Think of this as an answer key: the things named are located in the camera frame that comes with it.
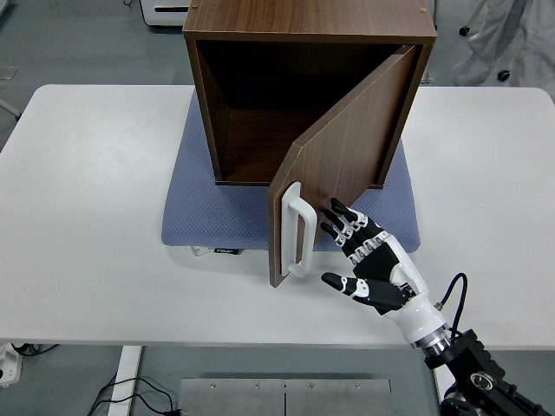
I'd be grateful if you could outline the black floor cable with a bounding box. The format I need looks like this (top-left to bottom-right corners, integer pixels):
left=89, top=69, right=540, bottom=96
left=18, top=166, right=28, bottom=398
left=86, top=375, right=186, bottom=416

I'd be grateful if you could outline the white chair with caster wheels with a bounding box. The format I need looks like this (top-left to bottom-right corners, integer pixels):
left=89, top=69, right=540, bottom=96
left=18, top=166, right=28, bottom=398
left=458, top=0, right=513, bottom=83

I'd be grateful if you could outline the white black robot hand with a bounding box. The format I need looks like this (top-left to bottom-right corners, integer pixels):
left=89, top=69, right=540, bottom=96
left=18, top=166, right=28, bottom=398
left=319, top=197, right=447, bottom=346

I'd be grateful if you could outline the brown wooden cabinet body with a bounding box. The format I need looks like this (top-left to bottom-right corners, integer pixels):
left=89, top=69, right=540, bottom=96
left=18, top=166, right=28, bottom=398
left=181, top=0, right=438, bottom=191

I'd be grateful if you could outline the white power strip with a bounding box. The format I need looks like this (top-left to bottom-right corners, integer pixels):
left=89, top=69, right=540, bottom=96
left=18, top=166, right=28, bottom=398
left=0, top=341, right=23, bottom=387

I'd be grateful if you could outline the white door handle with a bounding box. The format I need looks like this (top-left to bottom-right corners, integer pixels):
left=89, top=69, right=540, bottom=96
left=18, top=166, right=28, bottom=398
left=279, top=181, right=317, bottom=278

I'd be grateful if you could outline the person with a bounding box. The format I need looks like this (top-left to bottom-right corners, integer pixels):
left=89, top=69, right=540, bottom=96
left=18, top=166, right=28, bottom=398
left=450, top=0, right=555, bottom=88

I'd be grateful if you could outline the blue-grey textured mat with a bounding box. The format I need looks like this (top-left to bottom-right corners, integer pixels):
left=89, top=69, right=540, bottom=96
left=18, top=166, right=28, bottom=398
left=160, top=93, right=422, bottom=255

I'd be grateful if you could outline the brown wooden cabinet door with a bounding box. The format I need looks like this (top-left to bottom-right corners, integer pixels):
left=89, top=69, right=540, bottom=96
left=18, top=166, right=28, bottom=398
left=267, top=44, right=418, bottom=289

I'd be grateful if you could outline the grey metal plate with screws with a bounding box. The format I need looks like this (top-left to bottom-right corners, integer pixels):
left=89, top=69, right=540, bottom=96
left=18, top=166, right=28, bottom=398
left=177, top=378, right=393, bottom=416

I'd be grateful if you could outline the white appliance with slot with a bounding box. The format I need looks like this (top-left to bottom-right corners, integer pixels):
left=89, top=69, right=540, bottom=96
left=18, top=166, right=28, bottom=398
left=139, top=0, right=194, bottom=31

